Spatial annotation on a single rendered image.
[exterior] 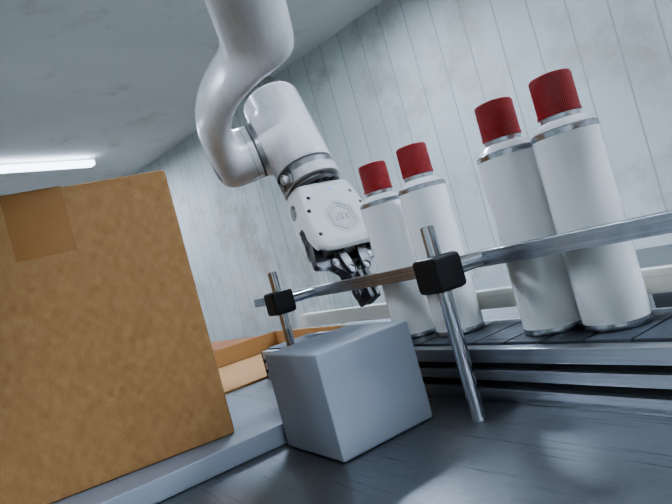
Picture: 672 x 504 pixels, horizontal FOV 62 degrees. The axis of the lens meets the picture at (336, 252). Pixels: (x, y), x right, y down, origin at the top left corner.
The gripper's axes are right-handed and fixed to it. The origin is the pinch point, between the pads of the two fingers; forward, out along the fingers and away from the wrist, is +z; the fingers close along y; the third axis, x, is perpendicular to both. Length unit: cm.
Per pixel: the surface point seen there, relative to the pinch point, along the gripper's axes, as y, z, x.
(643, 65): 291, -94, 68
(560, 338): -3.6, 16.2, -25.8
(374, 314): 3.1, 2.6, 5.0
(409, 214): -2.1, -1.6, -16.1
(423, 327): -1.1, 8.8, -8.2
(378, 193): -1.2, -6.5, -12.5
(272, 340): 11, -11, 57
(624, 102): 288, -84, 87
